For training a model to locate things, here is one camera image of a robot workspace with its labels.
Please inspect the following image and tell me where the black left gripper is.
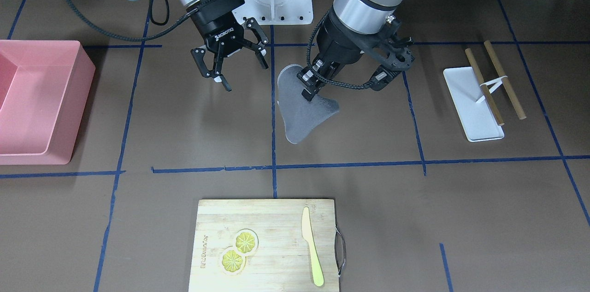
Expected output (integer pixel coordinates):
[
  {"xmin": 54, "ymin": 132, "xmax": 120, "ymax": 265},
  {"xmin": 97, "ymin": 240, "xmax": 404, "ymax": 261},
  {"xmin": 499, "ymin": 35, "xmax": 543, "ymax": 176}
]
[{"xmin": 301, "ymin": 9, "xmax": 362, "ymax": 101}]

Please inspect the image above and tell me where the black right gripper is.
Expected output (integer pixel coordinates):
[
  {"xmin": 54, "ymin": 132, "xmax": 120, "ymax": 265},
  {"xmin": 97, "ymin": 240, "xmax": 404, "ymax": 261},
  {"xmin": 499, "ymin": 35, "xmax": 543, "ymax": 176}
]
[{"xmin": 186, "ymin": 0, "xmax": 268, "ymax": 91}]

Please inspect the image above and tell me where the grey wiping cloth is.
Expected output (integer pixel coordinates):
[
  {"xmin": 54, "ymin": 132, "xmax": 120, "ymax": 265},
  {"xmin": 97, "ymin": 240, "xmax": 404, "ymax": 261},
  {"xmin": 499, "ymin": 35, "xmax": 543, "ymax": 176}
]
[{"xmin": 277, "ymin": 64, "xmax": 340, "ymax": 144}]

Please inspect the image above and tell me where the yellow plastic knife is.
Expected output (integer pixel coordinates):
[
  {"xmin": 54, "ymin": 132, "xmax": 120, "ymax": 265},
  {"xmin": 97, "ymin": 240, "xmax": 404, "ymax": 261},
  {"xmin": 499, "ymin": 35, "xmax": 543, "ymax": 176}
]
[{"xmin": 301, "ymin": 206, "xmax": 325, "ymax": 286}]

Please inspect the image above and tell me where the lemon slice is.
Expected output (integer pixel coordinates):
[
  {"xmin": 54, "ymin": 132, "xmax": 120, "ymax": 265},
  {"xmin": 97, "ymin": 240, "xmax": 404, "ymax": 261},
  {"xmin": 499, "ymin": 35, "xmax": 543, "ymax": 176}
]
[
  {"xmin": 221, "ymin": 249, "xmax": 245, "ymax": 274},
  {"xmin": 234, "ymin": 229, "xmax": 259, "ymax": 256}
]

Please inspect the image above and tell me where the white rectangular tray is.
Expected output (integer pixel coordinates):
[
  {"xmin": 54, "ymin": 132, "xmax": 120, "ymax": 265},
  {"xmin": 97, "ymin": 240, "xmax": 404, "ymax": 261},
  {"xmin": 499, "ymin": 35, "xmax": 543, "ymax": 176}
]
[{"xmin": 443, "ymin": 67, "xmax": 504, "ymax": 142}]

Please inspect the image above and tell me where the wooden cutting board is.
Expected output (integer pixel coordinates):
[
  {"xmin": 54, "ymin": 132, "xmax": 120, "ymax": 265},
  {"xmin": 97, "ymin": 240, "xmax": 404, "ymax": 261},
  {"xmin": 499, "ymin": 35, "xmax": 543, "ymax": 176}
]
[{"xmin": 188, "ymin": 199, "xmax": 341, "ymax": 292}]

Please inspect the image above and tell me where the pink plastic bin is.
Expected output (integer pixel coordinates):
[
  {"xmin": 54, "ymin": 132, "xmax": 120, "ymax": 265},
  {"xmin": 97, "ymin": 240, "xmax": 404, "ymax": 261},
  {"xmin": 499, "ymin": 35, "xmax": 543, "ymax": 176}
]
[{"xmin": 0, "ymin": 40, "xmax": 95, "ymax": 165}]

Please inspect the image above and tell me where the black braided camera cable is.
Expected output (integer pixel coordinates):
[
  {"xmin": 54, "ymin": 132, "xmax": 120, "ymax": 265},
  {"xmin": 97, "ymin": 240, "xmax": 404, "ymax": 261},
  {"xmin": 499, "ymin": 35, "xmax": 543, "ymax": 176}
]
[{"xmin": 306, "ymin": 11, "xmax": 383, "ymax": 90}]

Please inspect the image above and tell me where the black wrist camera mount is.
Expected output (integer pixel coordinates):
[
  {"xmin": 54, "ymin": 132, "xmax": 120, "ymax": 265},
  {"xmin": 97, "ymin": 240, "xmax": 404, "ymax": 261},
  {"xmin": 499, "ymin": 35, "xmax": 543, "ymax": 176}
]
[{"xmin": 353, "ymin": 19, "xmax": 414, "ymax": 91}]

